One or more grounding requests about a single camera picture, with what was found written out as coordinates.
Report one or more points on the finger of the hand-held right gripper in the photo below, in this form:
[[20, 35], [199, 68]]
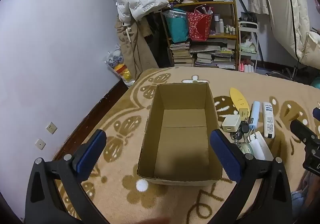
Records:
[[317, 114], [303, 132]]

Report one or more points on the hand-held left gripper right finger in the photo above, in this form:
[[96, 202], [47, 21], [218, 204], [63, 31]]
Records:
[[225, 159]]

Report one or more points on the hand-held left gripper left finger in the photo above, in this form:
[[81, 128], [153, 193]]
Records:
[[91, 150]]

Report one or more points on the pale green cartoon case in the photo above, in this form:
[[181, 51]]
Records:
[[246, 149]]

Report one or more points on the white charger plug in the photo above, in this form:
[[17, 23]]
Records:
[[230, 124]]

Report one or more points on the bunch of black keys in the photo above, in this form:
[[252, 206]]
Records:
[[243, 129]]

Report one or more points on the white remote control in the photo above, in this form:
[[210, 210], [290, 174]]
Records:
[[268, 119]]

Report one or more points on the white rectangular box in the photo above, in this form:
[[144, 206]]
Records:
[[261, 146]]

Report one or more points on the brown cardboard box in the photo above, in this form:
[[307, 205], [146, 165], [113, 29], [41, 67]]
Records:
[[180, 139]]

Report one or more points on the gold key tag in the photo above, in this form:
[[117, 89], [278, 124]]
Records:
[[243, 113]]

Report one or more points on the light blue power bank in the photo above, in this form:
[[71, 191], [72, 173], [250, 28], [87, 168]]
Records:
[[254, 114]]

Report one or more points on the yellow surfboard-shaped board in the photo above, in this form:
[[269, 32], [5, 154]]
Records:
[[237, 99]]

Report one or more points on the person's right forearm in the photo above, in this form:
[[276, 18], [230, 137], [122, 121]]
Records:
[[311, 182]]

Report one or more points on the beige printed blanket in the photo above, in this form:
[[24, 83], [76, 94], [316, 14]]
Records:
[[120, 114]]

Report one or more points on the grey blue cloth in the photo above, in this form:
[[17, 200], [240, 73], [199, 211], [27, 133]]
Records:
[[298, 201]]

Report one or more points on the black metal stand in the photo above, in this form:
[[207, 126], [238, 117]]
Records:
[[287, 74]]

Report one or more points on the pink and white bottles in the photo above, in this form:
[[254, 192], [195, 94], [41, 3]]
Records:
[[246, 68]]

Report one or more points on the plastic bag of toys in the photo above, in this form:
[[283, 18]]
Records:
[[121, 66]]

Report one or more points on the pale green tissue pack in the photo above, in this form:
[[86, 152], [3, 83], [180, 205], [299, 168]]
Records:
[[247, 48]]

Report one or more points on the white metal cart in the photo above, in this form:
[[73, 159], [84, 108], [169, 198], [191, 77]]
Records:
[[256, 39]]

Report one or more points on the wide stack of books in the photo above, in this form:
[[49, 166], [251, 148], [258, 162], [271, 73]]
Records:
[[215, 60]]

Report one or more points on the beige hanging coat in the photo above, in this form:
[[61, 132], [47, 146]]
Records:
[[135, 49]]

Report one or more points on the narrow stack of books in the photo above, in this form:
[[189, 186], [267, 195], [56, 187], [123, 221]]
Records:
[[181, 54]]

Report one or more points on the flat cardboard sheet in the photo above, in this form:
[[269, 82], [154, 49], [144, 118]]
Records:
[[207, 45]]

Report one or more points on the white padded quilt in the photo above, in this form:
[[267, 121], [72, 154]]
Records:
[[282, 1]]

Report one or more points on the dark item on cart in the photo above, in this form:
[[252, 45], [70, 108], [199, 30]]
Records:
[[248, 17]]

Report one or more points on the row of small cosmetic bottles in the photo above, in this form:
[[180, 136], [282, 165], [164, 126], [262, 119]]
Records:
[[230, 30]]

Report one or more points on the white bottle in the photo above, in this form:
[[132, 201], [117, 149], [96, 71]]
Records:
[[221, 26]]

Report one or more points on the wooden shelf unit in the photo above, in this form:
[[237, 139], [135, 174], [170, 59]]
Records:
[[234, 14]]

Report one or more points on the red patterned gift bag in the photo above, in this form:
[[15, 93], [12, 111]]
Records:
[[198, 26]]

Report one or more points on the teal bag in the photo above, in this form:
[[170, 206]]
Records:
[[177, 26]]

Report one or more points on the white wall socket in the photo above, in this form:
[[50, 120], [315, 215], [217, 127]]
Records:
[[40, 144], [51, 127]]

